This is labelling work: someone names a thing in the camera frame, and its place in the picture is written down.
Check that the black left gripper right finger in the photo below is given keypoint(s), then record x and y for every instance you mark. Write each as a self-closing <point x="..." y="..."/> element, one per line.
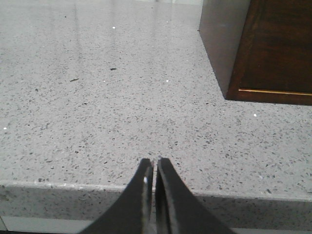
<point x="178" y="211"/>

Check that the dark wooden drawer cabinet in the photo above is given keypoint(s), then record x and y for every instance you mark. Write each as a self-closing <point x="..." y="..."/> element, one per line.
<point x="260" y="50"/>

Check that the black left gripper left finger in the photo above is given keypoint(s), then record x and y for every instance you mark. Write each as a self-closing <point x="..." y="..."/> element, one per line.
<point x="131" y="212"/>

